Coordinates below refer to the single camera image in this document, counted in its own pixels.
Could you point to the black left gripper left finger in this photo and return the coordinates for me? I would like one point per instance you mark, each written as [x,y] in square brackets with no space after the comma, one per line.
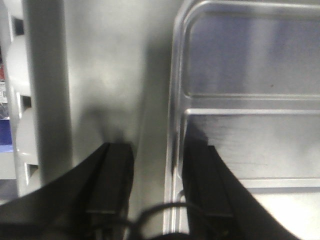
[89,202]

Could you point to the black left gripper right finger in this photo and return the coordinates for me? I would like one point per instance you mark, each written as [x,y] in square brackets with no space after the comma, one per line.
[228,211]

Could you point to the silver metal tray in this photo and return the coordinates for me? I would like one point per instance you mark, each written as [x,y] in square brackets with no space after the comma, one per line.
[138,72]

